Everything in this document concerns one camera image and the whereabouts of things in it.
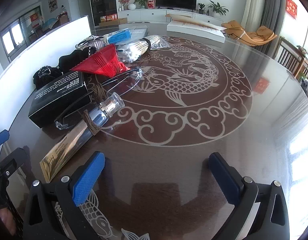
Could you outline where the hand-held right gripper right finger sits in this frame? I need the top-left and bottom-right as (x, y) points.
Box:
(208, 152), (290, 240)

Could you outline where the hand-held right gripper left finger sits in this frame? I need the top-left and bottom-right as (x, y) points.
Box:
(23, 151), (105, 240)

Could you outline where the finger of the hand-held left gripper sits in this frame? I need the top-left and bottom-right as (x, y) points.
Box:
(0, 129), (10, 150)
(0, 147), (27, 180)

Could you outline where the gold cosmetic tube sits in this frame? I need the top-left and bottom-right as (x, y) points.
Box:
(39, 125), (94, 183)

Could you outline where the blue bottle with clear cap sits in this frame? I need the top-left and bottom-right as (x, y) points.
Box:
(78, 92), (126, 134)

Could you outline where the black printed box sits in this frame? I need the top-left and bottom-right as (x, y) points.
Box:
(28, 70), (94, 128)

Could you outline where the black knit glove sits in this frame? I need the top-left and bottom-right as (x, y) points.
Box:
(58, 46), (99, 73)
(33, 66), (63, 90)

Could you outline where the red foil packet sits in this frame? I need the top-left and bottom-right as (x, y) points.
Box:
(71, 44), (131, 78)

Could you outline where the bag of cotton swabs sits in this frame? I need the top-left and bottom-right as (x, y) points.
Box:
(116, 39), (152, 63)

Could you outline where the bundle of wooden sticks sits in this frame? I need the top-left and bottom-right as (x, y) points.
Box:
(141, 35), (173, 52)

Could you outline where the person's left hand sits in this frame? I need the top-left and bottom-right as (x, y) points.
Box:
(0, 206), (17, 233)

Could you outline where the brown twine tie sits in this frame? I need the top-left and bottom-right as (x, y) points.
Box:
(82, 110), (102, 136)
(92, 82), (109, 103)

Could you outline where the white foam board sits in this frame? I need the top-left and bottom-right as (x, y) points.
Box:
(0, 15), (92, 153)

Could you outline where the red door decoration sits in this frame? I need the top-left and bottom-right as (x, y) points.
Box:
(30, 14), (42, 28)

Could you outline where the table with patterned cloth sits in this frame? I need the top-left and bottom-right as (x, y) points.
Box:
(41, 17), (61, 34)

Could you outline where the brown wooden sideboard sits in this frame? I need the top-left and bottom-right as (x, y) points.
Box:
(56, 14), (69, 26)

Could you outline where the dark wooden chair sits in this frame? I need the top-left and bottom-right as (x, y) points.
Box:
(277, 37), (305, 77)

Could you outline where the orange lounge chair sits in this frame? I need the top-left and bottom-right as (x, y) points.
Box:
(221, 20), (278, 48)

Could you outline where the white flat box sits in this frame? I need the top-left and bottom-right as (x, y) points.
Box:
(166, 17), (227, 43)

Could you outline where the brown cardboard box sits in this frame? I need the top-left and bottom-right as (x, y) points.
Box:
(98, 17), (128, 28)

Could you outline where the orange top bench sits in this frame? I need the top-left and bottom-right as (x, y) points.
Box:
(165, 13), (194, 22)

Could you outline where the dark glass cabinet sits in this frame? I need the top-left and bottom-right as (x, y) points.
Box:
(88, 0), (118, 27)

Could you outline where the large potted plant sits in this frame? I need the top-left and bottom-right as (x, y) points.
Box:
(208, 0), (229, 18)

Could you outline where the grey curtain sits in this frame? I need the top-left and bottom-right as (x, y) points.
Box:
(259, 0), (289, 55)

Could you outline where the white television cabinet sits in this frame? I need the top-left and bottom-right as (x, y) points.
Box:
(117, 8), (224, 25)

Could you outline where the vase with red flowers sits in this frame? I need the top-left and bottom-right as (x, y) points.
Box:
(118, 0), (132, 11)

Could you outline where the cloth covered air conditioner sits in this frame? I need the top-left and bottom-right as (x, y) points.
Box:
(240, 0), (267, 32)

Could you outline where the red wall decoration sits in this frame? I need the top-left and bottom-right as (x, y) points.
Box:
(286, 0), (298, 19)

